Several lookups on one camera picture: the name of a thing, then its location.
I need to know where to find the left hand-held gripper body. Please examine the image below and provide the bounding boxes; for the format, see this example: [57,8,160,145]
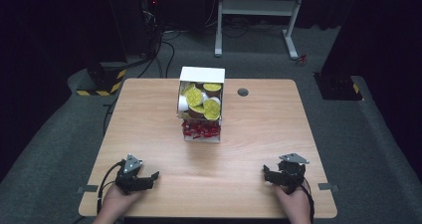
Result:
[114,153,155,196]

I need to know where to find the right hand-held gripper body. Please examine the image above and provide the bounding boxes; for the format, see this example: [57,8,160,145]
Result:
[276,152,311,195]

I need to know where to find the person's left hand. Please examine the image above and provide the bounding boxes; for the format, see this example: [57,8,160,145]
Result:
[103,183,147,218]

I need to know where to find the person's right hand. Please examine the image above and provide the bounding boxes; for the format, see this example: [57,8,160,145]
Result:
[274,182,313,219]

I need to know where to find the grey tape strip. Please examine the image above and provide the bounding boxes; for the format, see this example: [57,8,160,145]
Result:
[316,182,340,193]
[76,184,100,195]

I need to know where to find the pile of yellow-lidded capsules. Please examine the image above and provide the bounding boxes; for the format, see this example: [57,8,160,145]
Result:
[177,82,223,121]

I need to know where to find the black stand base yellow mark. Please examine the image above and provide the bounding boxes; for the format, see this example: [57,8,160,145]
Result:
[313,71,363,102]

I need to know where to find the black yellow striped stand base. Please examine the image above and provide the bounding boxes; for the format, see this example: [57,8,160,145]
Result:
[76,61,128,98]

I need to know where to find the white two-tier cardboard box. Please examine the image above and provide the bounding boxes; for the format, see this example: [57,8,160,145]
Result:
[175,66,226,143]

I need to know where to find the dark equipment rack red light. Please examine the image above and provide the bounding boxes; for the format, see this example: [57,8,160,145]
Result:
[138,0,161,57]

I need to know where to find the white metal stand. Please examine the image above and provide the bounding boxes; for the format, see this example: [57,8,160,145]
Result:
[213,0,309,61]

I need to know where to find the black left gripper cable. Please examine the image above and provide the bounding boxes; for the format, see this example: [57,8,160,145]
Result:
[96,160,126,216]

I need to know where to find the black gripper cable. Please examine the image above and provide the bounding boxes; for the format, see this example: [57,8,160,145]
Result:
[300,178,316,224]
[96,160,126,216]

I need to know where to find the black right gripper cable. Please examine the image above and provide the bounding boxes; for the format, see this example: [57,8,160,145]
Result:
[300,178,316,224]

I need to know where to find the thin black cable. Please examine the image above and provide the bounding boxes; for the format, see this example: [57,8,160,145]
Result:
[102,97,119,136]

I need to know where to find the black floor cables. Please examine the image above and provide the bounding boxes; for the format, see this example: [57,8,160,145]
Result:
[136,29,182,80]

